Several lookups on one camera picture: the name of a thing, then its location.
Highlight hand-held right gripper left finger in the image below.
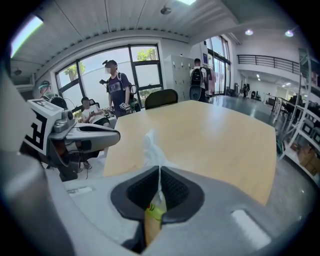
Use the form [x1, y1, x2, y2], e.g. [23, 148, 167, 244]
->
[46, 164, 162, 256]

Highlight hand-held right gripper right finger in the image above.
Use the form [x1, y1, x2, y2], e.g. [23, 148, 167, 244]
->
[146, 165, 315, 256]

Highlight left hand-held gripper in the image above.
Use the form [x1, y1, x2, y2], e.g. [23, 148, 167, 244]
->
[23, 98, 121, 181]

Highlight white tissue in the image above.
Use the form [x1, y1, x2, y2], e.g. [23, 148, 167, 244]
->
[142, 128, 181, 211]

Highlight black framed window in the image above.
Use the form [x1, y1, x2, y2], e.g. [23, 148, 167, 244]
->
[54, 44, 165, 111]

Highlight black chair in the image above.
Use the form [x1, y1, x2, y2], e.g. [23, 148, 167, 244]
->
[144, 89, 179, 110]

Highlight white lockers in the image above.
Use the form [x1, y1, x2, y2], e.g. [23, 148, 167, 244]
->
[163, 54, 195, 102]

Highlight black domed backpack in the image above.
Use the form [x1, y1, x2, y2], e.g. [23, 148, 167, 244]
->
[189, 66, 207, 101]

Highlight cardboard box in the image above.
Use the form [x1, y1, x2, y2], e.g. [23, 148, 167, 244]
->
[299, 144, 318, 167]
[308, 156, 320, 176]

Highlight rectangular ceiling light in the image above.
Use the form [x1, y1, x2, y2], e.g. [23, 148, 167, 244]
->
[10, 15, 45, 60]

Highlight glass entrance door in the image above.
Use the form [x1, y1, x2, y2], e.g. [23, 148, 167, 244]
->
[203, 36, 232, 96]

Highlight black balcony railing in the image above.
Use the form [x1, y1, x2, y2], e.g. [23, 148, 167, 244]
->
[236, 54, 301, 75]

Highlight white storage shelf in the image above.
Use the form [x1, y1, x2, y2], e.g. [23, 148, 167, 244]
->
[274, 47, 320, 181]

